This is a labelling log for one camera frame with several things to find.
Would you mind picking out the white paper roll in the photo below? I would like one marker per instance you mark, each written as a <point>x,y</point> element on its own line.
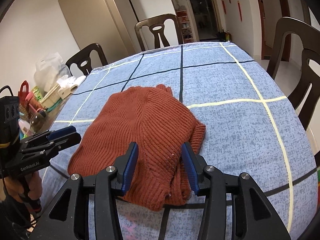
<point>79,80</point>

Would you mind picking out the dark wooden chair far left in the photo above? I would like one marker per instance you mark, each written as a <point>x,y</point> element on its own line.
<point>83,60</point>

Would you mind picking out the shoe rack with shoes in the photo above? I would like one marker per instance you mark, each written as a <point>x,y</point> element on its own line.
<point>185,25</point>

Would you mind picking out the cream woven basket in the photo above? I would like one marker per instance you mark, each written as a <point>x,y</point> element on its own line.
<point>51,98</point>

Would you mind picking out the green snack packet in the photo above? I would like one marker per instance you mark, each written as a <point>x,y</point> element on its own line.
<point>37,93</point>

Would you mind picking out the dark wooden chair far centre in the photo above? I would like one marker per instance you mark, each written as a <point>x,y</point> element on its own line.
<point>156,27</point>

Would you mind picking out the red gift bag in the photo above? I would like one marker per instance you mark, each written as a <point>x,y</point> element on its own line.
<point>23,92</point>

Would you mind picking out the teal mat under basket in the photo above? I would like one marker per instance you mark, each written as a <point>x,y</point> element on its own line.
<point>54,106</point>

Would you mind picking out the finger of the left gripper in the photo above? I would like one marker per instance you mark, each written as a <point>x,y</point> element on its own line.
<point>62,134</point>
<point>57,143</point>

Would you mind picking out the rust red knit sweater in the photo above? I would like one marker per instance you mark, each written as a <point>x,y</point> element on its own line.
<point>154,119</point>

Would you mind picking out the pink tumbler cup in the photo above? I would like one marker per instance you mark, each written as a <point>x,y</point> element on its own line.
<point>32,104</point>

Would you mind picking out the person's left hand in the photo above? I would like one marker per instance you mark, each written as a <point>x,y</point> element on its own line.
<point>15,188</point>

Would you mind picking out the white plastic bag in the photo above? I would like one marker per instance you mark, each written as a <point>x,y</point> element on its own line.
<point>48,70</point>

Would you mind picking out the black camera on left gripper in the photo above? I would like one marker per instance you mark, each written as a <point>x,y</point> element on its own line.
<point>10,130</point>

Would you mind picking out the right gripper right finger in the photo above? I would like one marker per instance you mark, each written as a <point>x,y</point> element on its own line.
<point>253,216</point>

